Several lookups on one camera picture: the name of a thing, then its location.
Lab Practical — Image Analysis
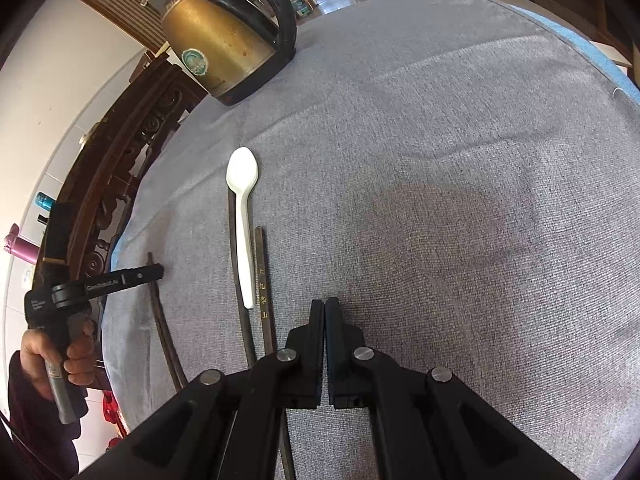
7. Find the white plastic spoon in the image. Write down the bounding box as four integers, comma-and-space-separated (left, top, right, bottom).
226, 146, 259, 310

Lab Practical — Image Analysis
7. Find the person left hand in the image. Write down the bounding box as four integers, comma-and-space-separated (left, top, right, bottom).
20, 320, 96, 401

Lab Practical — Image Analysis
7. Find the purple thermos bottle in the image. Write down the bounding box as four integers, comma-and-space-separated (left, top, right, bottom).
4, 224, 39, 264

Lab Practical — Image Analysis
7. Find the blue thermos bottle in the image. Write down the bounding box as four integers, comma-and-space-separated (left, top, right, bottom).
35, 192, 55, 211

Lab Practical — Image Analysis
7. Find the carved wooden sideboard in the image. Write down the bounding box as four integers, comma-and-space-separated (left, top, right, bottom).
34, 52, 208, 391

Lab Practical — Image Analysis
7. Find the grey tablecloth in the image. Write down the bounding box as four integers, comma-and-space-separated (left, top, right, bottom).
114, 0, 639, 479

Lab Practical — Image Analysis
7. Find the bronze electric kettle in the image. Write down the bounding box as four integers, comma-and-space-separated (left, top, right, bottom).
162, 0, 297, 106

